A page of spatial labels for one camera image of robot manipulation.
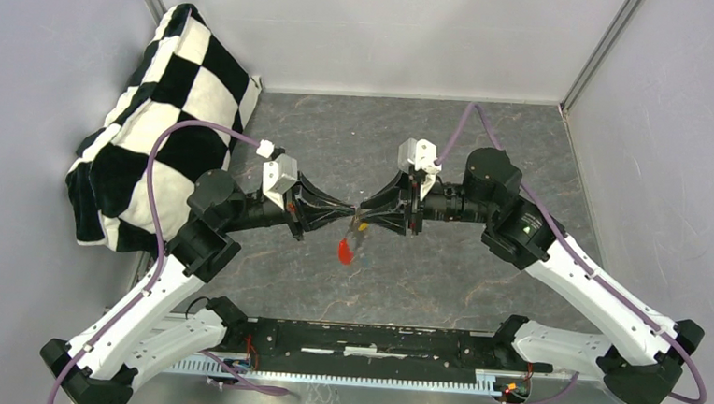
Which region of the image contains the red key tag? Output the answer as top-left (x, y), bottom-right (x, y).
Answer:
top-left (337, 238), bottom-right (355, 266)

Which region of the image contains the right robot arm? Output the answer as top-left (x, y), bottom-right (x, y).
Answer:
top-left (356, 139), bottom-right (705, 404)

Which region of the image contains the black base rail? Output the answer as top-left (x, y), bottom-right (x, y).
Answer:
top-left (215, 318), bottom-right (554, 383)

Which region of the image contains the white toothed cable duct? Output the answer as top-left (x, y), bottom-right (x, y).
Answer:
top-left (165, 354), bottom-right (501, 397)

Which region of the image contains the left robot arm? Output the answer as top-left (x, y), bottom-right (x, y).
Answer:
top-left (40, 161), bottom-right (354, 404)

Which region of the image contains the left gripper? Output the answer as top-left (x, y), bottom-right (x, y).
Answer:
top-left (221, 165), bottom-right (359, 244)

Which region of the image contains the electronics board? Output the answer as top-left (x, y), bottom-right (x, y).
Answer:
top-left (207, 335), bottom-right (259, 385)
top-left (494, 363), bottom-right (534, 404)

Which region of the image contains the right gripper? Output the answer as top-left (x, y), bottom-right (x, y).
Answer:
top-left (358, 165), bottom-right (496, 241)

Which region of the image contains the right electronics board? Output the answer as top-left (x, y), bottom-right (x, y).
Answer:
top-left (494, 363), bottom-right (534, 404)

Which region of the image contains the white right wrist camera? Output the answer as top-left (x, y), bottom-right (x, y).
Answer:
top-left (397, 137), bottom-right (442, 191)

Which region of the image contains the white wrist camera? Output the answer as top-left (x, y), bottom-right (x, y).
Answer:
top-left (256, 140), bottom-right (299, 210)
top-left (397, 137), bottom-right (442, 191)

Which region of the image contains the black white checkered pillow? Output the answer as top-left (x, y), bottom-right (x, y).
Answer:
top-left (65, 3), bottom-right (262, 254)

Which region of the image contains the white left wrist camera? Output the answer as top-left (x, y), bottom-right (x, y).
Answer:
top-left (256, 140), bottom-right (299, 210)

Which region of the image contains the left electronics board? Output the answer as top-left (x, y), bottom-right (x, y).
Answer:
top-left (207, 335), bottom-right (259, 385)

